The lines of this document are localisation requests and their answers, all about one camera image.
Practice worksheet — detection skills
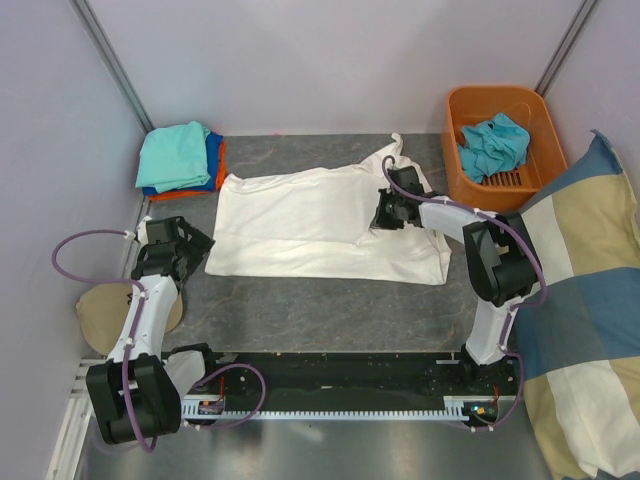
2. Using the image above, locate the folded mint green t shirt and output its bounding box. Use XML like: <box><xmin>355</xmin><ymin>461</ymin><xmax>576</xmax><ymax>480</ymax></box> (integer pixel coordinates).
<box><xmin>135</xmin><ymin>121</ymin><xmax>211</xmax><ymax>193</ymax></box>

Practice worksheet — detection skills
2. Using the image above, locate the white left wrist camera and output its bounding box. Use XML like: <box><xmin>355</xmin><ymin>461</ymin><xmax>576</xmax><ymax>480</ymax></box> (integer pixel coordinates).
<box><xmin>130</xmin><ymin>215</ymin><xmax>152</xmax><ymax>246</ymax></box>

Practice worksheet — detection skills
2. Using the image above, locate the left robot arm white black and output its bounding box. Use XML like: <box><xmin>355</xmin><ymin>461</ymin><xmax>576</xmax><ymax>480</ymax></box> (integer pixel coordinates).
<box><xmin>86</xmin><ymin>216</ymin><xmax>220</xmax><ymax>449</ymax></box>

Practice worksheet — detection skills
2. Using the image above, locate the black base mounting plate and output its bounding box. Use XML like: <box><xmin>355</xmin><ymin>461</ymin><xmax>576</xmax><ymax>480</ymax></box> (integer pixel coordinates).
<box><xmin>195</xmin><ymin>352</ymin><xmax>518</xmax><ymax>411</ymax></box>

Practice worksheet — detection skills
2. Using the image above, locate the white printed t shirt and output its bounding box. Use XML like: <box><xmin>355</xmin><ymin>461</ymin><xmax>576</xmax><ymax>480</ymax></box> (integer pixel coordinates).
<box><xmin>205</xmin><ymin>133</ymin><xmax>451</xmax><ymax>286</ymax></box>

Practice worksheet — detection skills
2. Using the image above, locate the slotted white cable duct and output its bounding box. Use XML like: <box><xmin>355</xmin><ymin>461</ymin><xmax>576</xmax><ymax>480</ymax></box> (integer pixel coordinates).
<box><xmin>179</xmin><ymin>394</ymin><xmax>519</xmax><ymax>422</ymax></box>

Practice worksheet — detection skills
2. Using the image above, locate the aluminium corner post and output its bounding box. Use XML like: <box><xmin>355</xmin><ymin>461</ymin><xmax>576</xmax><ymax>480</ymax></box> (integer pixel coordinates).
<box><xmin>69</xmin><ymin>0</ymin><xmax>154</xmax><ymax>133</ymax></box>
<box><xmin>535</xmin><ymin>0</ymin><xmax>601</xmax><ymax>97</ymax></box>

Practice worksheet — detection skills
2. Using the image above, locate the folded orange t shirt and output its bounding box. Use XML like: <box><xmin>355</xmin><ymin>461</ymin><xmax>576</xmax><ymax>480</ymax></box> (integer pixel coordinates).
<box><xmin>148</xmin><ymin>140</ymin><xmax>230</xmax><ymax>202</ymax></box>

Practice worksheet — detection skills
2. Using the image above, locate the orange plastic basket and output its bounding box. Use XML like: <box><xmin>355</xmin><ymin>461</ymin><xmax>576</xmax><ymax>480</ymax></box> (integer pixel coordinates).
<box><xmin>441</xmin><ymin>85</ymin><xmax>568</xmax><ymax>211</ymax></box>

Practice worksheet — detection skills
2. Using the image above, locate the right aluminium corner post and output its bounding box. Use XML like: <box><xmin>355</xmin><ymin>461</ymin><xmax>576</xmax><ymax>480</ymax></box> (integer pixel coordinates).
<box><xmin>535</xmin><ymin>0</ymin><xmax>601</xmax><ymax>97</ymax></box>

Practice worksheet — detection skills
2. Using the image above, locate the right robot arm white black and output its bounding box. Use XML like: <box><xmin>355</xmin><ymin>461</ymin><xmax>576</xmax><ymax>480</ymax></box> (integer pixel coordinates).
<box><xmin>371</xmin><ymin>166</ymin><xmax>546</xmax><ymax>394</ymax></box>

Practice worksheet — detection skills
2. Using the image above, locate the crumpled teal t shirt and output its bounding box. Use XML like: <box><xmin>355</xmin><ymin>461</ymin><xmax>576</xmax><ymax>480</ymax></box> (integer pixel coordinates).
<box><xmin>457</xmin><ymin>113</ymin><xmax>531</xmax><ymax>184</ymax></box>

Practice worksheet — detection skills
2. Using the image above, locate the blue beige checked pillow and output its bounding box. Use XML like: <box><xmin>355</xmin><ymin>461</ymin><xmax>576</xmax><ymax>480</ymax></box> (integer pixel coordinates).
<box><xmin>514</xmin><ymin>133</ymin><xmax>639</xmax><ymax>479</ymax></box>

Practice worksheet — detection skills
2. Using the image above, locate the left aluminium corner post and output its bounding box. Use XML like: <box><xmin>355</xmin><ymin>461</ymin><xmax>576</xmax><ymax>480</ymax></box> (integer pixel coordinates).
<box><xmin>69</xmin><ymin>0</ymin><xmax>154</xmax><ymax>133</ymax></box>

